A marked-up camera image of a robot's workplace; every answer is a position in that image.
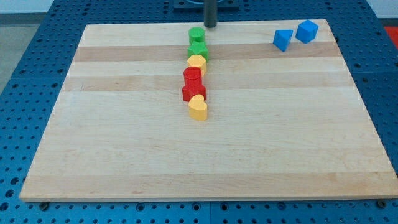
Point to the light wooden board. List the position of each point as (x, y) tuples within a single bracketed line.
[(281, 125)]

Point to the yellow heart block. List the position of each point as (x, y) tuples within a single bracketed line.
[(197, 108)]

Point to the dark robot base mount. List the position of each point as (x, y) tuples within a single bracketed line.
[(197, 5)]

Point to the red star block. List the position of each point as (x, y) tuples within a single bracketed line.
[(189, 91)]

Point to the green cylinder block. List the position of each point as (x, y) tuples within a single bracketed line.
[(196, 34)]

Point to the blue cube block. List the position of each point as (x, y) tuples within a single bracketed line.
[(306, 31)]

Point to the yellow hexagon block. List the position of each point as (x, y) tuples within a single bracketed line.
[(198, 61)]

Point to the blue triangle block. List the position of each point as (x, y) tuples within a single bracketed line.
[(282, 39)]

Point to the red cylinder block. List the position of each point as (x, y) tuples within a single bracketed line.
[(192, 76)]

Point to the green star block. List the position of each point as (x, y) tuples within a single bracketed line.
[(198, 48)]

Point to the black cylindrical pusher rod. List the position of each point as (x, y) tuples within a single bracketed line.
[(210, 10)]

